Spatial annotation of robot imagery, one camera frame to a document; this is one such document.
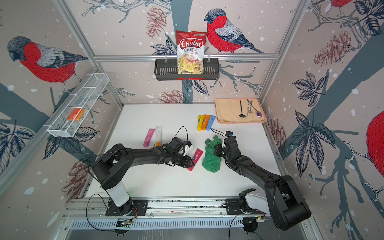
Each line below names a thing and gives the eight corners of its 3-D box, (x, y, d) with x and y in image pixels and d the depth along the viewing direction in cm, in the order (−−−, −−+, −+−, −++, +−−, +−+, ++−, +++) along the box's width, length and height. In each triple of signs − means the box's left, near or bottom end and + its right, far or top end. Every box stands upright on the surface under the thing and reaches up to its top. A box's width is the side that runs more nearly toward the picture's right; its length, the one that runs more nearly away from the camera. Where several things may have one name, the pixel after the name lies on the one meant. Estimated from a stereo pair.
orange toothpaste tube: (201, 129, 107) (201, 127, 105) (204, 116, 116) (204, 113, 114) (206, 130, 107) (207, 128, 105) (209, 116, 115) (209, 114, 113)
